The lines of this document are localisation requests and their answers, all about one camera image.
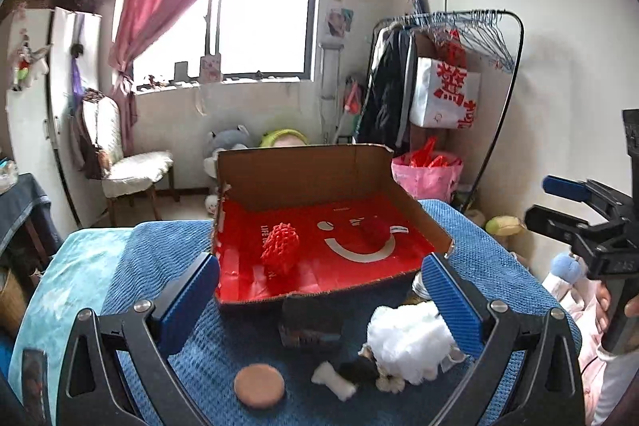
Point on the pink card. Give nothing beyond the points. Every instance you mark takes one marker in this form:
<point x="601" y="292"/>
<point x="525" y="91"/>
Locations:
<point x="210" y="69"/>

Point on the black clothes rack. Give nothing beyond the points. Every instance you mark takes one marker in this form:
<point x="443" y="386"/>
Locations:
<point x="516" y="56"/>

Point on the window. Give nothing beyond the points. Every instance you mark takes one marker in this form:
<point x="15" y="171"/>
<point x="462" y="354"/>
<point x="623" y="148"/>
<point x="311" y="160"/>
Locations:
<point x="269" y="12"/>

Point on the light blue bedsheet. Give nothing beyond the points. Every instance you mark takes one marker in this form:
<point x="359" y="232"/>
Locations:
<point x="65" y="276"/>

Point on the clear plastic bag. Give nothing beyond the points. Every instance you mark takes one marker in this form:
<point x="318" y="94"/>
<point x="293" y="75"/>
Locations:
<point x="7" y="176"/>

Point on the dark cloth covered table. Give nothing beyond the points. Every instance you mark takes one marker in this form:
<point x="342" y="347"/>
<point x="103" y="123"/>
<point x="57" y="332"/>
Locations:
<point x="22" y="211"/>

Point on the white metal stand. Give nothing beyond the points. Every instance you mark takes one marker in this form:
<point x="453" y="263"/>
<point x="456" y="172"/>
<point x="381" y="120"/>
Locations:
<point x="329" y="91"/>

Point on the white wardrobe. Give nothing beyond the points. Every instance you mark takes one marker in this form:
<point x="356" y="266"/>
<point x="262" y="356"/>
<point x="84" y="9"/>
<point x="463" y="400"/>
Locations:
<point x="35" y="131"/>

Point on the person's right hand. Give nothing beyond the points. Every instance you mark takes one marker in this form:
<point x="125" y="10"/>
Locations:
<point x="603" y="303"/>

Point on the white fluffy cotton ball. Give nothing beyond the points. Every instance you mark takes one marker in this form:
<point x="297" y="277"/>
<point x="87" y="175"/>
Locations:
<point x="409" y="341"/>

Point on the pink hanging item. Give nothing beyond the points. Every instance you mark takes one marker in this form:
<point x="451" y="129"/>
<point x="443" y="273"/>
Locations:
<point x="353" y="96"/>

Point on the dark picture frame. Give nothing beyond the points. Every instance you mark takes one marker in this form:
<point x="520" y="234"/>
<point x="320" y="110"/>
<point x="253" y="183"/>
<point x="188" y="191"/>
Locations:
<point x="180" y="70"/>

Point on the hanging plush toy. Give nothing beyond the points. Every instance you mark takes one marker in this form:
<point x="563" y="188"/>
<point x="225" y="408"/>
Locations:
<point x="25" y="64"/>

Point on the black scrunchie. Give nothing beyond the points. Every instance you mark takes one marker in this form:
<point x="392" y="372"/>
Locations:
<point x="359" y="371"/>

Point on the round tan sponge puff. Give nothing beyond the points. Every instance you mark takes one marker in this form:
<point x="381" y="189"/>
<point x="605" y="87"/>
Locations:
<point x="259" y="385"/>

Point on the small printed box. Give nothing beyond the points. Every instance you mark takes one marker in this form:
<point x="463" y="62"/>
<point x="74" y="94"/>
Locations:
<point x="310" y="323"/>

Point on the dark jacket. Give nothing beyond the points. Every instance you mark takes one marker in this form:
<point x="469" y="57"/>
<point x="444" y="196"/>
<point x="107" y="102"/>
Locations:
<point x="387" y="96"/>

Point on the wicker basket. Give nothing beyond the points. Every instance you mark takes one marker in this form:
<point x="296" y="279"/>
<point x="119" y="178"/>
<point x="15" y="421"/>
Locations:
<point x="12" y="306"/>

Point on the pink plastic bag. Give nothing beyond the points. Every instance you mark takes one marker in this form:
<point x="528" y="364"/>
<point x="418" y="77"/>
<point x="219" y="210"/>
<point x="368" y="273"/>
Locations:
<point x="427" y="184"/>

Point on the blue and white plush toy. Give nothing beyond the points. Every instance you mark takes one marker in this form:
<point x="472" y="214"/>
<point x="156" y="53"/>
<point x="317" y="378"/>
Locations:
<point x="566" y="267"/>

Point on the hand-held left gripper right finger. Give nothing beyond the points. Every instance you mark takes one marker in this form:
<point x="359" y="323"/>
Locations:
<point x="454" y="301"/>

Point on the yellow green plush toy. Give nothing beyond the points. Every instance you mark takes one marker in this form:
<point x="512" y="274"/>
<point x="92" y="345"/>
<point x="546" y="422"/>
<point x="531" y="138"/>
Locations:
<point x="504" y="225"/>

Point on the grey plush toy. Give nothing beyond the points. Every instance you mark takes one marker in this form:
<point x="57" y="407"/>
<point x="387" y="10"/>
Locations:
<point x="227" y="141"/>

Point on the red foam net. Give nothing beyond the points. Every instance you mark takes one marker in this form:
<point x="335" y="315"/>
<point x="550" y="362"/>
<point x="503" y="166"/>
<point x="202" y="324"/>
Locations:
<point x="279" y="249"/>

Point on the white cushioned chair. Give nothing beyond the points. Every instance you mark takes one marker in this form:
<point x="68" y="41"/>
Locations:
<point x="135" y="169"/>

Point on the pale pink cloth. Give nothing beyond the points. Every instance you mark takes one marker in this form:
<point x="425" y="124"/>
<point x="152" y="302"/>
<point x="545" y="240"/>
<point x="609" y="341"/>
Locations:
<point x="584" y="346"/>

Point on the white bag with red print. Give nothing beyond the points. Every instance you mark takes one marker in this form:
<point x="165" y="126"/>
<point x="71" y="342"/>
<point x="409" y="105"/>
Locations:
<point x="444" y="101"/>

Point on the red paper decoration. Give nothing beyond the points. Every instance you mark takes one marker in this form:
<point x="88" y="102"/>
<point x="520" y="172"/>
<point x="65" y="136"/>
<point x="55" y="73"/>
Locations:
<point x="453" y="46"/>

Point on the row of blue hangers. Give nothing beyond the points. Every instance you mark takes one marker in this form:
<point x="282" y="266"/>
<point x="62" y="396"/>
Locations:
<point x="484" y="36"/>

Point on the wall poster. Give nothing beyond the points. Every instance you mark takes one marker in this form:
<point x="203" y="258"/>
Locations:
<point x="339" y="22"/>

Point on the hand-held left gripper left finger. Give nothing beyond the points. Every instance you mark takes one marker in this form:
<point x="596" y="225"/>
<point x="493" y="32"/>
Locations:
<point x="189" y="301"/>

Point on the glass jar with lid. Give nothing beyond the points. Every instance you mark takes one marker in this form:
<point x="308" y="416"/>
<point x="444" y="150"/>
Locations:
<point x="422" y="289"/>

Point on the cardboard box with red lining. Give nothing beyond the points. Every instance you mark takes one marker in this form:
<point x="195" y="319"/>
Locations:
<point x="309" y="176"/>

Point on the person's right forearm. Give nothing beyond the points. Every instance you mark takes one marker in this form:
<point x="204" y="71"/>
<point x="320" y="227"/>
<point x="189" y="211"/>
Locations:
<point x="616" y="391"/>

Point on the red fluffy pompom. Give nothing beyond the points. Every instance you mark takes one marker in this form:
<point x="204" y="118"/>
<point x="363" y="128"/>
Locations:
<point x="375" y="231"/>

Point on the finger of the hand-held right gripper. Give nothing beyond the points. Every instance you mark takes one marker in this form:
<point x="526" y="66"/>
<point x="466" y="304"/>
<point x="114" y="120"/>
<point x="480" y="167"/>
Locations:
<point x="564" y="186"/>
<point x="549" y="219"/>

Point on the blue knit blanket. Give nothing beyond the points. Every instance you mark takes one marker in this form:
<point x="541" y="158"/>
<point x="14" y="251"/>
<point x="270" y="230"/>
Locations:
<point x="164" y="256"/>

